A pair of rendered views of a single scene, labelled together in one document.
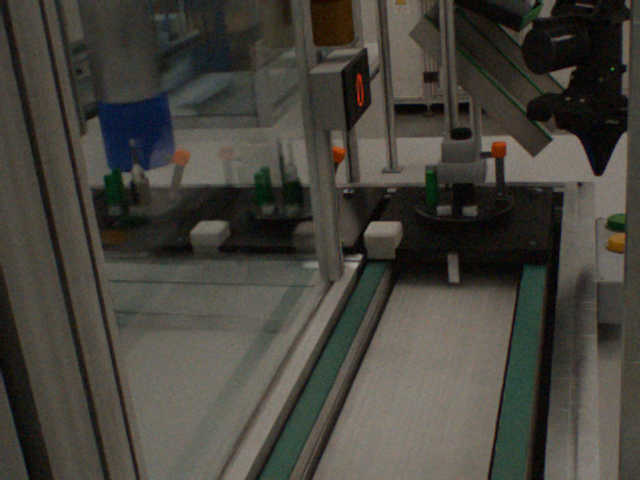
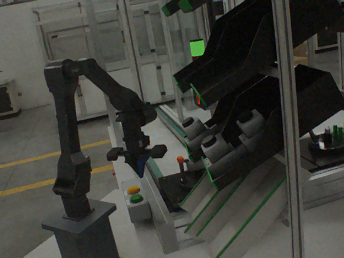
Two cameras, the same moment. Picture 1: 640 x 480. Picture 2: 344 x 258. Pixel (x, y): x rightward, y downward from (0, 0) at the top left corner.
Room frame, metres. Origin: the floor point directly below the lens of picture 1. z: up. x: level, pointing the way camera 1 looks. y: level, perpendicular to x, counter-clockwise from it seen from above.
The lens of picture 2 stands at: (2.17, -0.75, 1.50)
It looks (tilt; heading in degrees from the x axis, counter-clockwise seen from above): 17 degrees down; 152
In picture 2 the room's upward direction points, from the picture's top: 10 degrees counter-clockwise
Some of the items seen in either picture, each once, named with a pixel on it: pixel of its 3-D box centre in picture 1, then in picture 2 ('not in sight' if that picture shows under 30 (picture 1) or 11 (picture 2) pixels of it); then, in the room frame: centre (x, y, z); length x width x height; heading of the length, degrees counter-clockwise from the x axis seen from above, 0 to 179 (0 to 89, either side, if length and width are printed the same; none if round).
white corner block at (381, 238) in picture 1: (383, 240); not in sight; (1.19, -0.08, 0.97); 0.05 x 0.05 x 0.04; 73
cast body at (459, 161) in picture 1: (454, 154); (198, 156); (1.25, -0.19, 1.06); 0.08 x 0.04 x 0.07; 73
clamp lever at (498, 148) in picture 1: (494, 169); (183, 167); (1.24, -0.24, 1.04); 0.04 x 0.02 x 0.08; 73
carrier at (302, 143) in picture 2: not in sight; (327, 136); (1.40, 0.28, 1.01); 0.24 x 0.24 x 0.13; 73
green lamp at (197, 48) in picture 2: not in sight; (197, 48); (1.10, -0.03, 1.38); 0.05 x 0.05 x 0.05
